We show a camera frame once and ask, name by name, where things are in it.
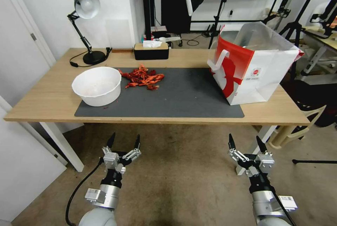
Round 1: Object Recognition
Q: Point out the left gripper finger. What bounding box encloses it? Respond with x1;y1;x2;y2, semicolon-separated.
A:
102;132;116;155
123;134;142;161

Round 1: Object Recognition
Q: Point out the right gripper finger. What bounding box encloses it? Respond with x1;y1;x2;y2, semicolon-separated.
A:
228;133;250;163
256;136;272;158

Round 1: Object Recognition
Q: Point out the white round takeout container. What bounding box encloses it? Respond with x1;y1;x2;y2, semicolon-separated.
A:
71;66;122;107

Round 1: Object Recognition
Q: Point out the red and white takeout bag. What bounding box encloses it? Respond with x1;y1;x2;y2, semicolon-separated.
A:
207;21;305;106

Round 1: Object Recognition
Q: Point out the black tissue box wooden lid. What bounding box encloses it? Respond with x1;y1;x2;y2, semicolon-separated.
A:
133;43;170;61

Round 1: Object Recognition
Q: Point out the beige plastic chair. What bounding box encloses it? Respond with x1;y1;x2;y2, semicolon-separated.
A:
252;105;328;151

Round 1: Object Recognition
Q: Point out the black tripod leg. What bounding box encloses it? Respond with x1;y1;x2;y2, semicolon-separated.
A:
292;158;337;165

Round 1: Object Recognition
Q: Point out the dark grey table mat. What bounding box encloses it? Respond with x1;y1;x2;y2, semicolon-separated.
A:
74;67;245;118

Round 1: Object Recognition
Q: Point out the red crayfish shell pile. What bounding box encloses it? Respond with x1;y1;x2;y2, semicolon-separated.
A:
118;64;165;91

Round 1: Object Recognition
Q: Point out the black seat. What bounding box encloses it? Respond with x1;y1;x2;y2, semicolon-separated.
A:
288;79;337;128

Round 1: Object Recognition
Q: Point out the clear sign holder wooden base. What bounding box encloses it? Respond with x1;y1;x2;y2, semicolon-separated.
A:
105;19;134;53

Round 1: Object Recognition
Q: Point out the wooden table with white legs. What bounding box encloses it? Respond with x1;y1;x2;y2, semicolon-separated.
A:
3;48;311;177

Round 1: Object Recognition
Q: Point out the white tissue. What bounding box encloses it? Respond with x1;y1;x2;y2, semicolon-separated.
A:
142;40;163;49

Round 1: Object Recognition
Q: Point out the pale side table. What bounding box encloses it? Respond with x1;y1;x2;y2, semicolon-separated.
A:
300;25;337;77

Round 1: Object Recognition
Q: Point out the black tripod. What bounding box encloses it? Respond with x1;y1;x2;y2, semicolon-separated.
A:
263;0;330;48

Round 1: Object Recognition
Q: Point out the white door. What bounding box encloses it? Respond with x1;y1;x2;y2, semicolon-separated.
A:
0;0;56;108

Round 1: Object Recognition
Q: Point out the black light stand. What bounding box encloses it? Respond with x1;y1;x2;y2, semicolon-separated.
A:
206;0;235;50

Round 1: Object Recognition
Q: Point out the black desk lamp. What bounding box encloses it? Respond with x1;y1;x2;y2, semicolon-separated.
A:
67;0;106;66

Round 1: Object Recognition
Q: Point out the black cabinet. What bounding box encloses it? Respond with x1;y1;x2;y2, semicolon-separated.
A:
160;0;192;33

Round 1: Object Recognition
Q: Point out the black stand pole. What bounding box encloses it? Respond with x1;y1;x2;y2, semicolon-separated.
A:
141;0;155;43

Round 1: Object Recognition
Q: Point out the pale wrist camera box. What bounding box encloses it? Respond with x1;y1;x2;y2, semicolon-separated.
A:
103;152;119;170
255;154;275;170

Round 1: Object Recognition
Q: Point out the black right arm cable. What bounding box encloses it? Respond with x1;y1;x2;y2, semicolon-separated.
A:
259;167;297;226

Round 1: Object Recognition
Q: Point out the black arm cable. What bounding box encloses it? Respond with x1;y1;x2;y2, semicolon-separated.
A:
259;167;297;226
65;157;106;226

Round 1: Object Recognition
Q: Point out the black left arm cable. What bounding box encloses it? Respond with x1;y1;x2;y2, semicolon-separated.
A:
65;157;106;226

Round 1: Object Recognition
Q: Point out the black lamp cord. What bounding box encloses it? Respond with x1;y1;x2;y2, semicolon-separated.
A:
69;48;113;68

